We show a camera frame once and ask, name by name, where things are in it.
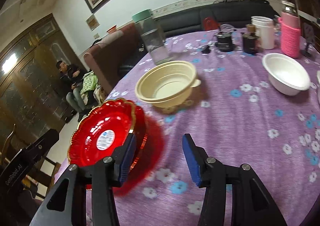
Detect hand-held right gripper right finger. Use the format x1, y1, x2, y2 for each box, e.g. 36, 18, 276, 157
182, 133, 288, 226

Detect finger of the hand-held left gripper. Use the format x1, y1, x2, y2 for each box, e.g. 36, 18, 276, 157
22, 129, 60, 166

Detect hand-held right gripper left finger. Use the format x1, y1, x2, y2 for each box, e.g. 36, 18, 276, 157
29, 134, 137, 226

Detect red gold-rimmed plate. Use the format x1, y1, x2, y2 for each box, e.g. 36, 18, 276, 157
86, 104, 148, 190
67, 99, 137, 168

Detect white disposable bowl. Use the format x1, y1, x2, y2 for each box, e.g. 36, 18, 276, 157
262, 53, 311, 96

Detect purple floral tablecloth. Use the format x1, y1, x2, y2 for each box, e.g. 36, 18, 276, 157
86, 28, 320, 226

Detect wooden glass-door cabinet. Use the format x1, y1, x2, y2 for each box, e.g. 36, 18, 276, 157
0, 13, 87, 139

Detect green patterned cloth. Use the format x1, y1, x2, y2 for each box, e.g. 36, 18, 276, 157
80, 72, 98, 97

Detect brown armchair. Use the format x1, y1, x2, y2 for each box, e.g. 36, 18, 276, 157
83, 23, 141, 97

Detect clear bottle with green lid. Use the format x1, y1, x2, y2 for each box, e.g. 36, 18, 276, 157
132, 9, 171, 65

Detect black round jar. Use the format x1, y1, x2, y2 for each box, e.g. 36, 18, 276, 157
214, 24, 237, 52

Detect dark jar with cork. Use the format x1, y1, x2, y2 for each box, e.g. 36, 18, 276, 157
241, 24, 259, 55

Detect red item on sofa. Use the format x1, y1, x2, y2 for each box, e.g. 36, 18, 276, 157
202, 17, 217, 31

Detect black leather sofa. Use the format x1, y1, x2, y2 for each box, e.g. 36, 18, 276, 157
117, 0, 281, 72

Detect white plastic container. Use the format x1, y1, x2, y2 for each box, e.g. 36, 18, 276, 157
251, 16, 275, 50

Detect pink bottle with knitted sleeve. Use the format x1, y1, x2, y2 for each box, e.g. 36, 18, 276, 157
278, 1, 302, 59

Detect grey phone stand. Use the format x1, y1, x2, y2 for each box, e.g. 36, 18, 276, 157
301, 22, 317, 60

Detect dark clothes on sofa back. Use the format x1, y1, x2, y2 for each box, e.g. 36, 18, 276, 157
212, 0, 271, 5

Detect small wall calendar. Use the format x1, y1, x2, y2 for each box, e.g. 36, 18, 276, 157
86, 14, 100, 31

